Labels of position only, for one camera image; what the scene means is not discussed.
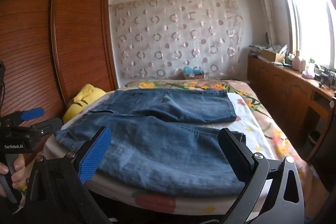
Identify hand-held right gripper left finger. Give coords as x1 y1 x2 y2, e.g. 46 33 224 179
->
25 126 116 224

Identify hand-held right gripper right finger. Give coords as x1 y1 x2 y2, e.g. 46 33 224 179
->
218 128 305 224

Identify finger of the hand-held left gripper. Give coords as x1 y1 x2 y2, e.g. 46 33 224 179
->
20 108 45 121
31 118 63 142

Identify blue denim pants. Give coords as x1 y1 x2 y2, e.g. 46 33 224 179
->
55 89 247 191

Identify person's left hand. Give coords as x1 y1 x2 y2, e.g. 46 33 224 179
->
0 155 27 197

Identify yellow plush toy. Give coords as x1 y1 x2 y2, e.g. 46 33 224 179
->
62 84 107 123

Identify pink floral blanket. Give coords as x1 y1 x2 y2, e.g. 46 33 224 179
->
115 79 315 180

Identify long wooden cabinet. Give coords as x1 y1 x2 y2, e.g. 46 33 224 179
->
247 55 336 188

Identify small cardboard box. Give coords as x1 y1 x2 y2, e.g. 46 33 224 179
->
184 72 208 80

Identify wooden slatted wardrobe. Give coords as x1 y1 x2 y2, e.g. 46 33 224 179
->
0 0 118 161

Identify blue plush toy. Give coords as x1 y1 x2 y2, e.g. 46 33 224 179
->
184 66 204 75

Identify open cardboard box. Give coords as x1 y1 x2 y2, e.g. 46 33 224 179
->
259 48 285 62

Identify pile of folded cloths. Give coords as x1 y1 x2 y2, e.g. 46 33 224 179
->
249 44 268 56

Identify pink bottle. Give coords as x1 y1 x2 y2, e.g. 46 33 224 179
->
292 50 302 72

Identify black desk device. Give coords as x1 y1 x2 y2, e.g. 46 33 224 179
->
316 67 336 88

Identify circle-patterned sheer curtain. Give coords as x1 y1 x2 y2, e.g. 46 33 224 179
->
109 0 244 80

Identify patterned window curtain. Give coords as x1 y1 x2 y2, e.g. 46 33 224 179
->
251 0 277 46

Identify window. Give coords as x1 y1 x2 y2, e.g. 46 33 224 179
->
273 0 336 75

